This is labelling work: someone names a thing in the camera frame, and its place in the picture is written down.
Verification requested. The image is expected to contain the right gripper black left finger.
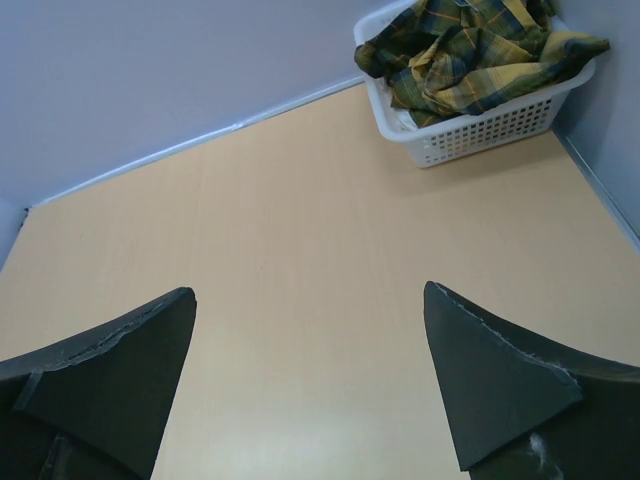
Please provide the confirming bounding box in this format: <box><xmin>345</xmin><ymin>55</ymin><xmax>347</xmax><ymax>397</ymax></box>
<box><xmin>1</xmin><ymin>287</ymin><xmax>196</xmax><ymax>479</ymax></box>

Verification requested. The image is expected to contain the yellow plaid long sleeve shirt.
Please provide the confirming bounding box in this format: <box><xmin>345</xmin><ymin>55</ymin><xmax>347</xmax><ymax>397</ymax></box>
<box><xmin>354</xmin><ymin>0</ymin><xmax>610</xmax><ymax>128</ymax></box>

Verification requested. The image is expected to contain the white plastic laundry basket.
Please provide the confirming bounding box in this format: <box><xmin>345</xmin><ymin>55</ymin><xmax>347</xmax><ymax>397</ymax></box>
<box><xmin>354</xmin><ymin>1</ymin><xmax>597</xmax><ymax>168</ymax></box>

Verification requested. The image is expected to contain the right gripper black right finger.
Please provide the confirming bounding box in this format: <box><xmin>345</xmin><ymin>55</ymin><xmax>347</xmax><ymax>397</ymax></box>
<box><xmin>424</xmin><ymin>282</ymin><xmax>639</xmax><ymax>479</ymax></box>

